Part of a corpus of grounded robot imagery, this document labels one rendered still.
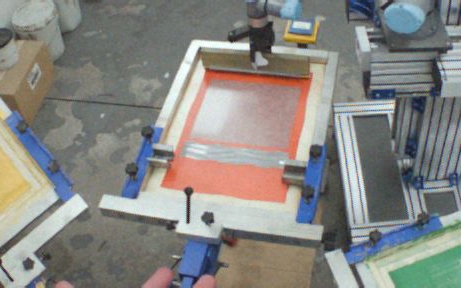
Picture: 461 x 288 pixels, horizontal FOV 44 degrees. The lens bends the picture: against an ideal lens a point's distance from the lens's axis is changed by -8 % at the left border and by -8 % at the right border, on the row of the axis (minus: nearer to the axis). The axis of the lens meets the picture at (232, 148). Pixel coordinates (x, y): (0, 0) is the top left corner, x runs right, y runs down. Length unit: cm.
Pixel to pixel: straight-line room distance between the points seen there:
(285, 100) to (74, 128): 178
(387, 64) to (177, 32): 231
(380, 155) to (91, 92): 185
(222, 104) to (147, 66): 176
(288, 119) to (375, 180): 89
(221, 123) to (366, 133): 114
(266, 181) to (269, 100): 36
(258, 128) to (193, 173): 28
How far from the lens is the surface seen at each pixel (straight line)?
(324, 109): 213
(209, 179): 201
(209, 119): 218
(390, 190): 291
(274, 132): 211
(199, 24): 420
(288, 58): 224
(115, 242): 311
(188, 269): 173
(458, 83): 204
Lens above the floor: 252
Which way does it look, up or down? 49 degrees down
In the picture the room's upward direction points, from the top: 9 degrees counter-clockwise
